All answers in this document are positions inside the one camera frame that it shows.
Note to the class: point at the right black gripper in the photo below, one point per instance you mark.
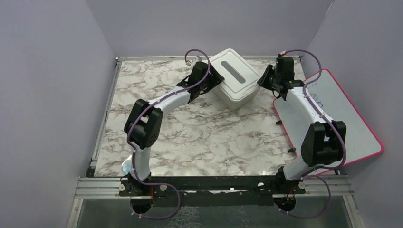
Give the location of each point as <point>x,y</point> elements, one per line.
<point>262,81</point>

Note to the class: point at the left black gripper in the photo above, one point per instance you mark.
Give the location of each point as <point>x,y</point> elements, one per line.
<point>215,79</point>

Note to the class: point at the white bin lid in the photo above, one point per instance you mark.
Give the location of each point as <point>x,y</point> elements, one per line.
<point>233,67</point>

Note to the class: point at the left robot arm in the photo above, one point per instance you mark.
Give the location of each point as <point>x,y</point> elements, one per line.
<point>143,125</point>

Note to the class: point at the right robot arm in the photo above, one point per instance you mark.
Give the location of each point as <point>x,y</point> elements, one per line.
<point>318,138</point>

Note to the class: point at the beige plastic bin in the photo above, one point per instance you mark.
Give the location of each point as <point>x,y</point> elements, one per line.
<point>234,95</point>

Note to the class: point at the pink framed whiteboard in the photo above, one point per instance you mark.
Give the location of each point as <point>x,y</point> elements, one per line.
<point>349,119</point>

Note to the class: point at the blue goggles in bag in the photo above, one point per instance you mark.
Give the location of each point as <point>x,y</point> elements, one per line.
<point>126,166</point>

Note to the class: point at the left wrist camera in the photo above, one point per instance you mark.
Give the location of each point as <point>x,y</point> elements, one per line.
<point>197,58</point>

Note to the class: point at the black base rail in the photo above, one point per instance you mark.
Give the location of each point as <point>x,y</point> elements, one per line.
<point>204,191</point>

